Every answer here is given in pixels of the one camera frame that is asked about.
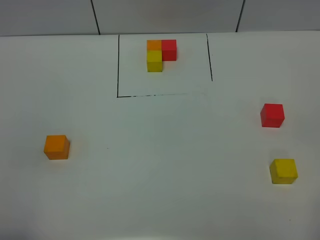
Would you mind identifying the orange wooden cube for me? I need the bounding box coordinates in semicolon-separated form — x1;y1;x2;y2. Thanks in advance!
43;135;70;160

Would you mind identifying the red wooden cube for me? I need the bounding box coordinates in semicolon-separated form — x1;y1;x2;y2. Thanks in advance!
260;103;285;128

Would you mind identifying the yellow wooden cube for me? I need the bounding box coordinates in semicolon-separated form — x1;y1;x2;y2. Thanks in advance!
269;158;298;184

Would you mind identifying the yellow template block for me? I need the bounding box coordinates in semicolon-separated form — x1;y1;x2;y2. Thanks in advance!
146;50;163;73

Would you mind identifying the red template block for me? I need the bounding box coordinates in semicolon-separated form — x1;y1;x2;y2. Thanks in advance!
161;39;177;61

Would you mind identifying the orange template block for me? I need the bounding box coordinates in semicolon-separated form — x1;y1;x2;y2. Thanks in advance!
146;40;162;52

